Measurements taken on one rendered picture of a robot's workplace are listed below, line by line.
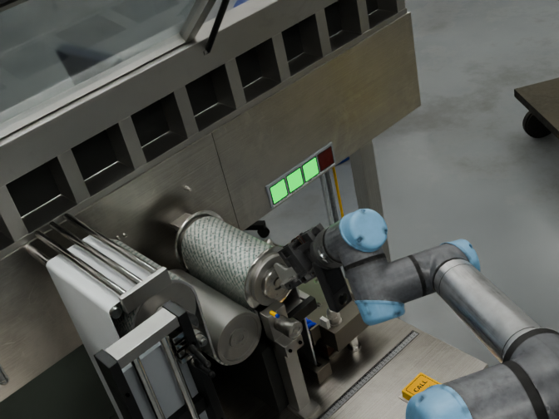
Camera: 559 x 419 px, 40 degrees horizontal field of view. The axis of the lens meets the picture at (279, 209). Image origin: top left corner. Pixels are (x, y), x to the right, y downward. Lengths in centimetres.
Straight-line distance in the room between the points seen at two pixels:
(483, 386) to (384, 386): 86
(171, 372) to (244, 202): 68
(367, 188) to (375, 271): 127
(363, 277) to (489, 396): 40
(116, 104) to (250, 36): 38
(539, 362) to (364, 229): 41
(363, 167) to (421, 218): 136
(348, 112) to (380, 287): 93
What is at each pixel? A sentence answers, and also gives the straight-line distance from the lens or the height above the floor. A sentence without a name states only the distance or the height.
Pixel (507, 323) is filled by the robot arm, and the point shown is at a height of 148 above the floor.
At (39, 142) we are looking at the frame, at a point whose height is 162.
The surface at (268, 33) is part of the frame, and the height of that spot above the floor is 159.
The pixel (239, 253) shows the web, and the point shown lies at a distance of 162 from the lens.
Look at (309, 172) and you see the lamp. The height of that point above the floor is 118.
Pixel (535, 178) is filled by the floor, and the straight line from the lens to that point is 406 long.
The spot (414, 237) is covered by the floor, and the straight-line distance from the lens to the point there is 372.
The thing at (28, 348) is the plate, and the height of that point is 122.
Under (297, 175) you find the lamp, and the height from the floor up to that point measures 119.
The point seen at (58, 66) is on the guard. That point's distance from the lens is 147.
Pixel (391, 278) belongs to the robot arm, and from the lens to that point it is 131.
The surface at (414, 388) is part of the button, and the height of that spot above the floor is 92.
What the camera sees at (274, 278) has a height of 126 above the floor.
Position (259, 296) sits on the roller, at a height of 124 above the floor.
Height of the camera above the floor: 226
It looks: 34 degrees down
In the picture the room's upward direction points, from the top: 14 degrees counter-clockwise
